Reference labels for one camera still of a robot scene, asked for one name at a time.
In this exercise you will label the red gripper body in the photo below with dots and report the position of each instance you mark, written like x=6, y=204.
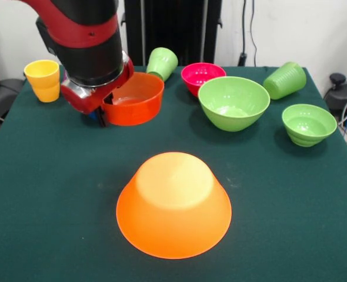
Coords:
x=85, y=101

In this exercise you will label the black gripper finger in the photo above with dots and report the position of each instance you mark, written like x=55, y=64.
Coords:
x=109, y=98
x=102, y=117

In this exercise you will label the blue ribbed bowl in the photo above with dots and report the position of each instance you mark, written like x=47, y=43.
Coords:
x=93, y=115

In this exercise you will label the red bowl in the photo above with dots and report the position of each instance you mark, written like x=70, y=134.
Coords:
x=138, y=111

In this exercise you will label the yellow ribbed cup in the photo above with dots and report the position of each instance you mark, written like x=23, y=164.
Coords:
x=44, y=85

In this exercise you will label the large orange bowl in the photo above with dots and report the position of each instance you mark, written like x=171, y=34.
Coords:
x=173, y=211

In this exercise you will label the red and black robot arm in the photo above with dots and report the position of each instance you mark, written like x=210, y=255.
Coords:
x=85, y=44

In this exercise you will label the green ribbed cup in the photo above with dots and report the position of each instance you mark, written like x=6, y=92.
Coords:
x=161, y=63

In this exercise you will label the black chair base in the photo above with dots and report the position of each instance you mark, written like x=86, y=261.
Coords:
x=342, y=94
x=6, y=91

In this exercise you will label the pink bowl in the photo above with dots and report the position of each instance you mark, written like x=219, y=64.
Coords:
x=197, y=76

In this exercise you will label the large green bowl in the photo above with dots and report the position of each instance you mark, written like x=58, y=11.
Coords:
x=235, y=100

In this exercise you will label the dark green tablecloth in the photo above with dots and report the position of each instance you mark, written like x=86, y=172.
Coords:
x=250, y=205

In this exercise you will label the green smooth cup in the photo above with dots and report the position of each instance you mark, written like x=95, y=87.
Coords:
x=285, y=79

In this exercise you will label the small green ribbed bowl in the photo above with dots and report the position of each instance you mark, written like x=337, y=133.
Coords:
x=308, y=123

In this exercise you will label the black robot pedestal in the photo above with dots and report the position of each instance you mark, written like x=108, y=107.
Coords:
x=173, y=29

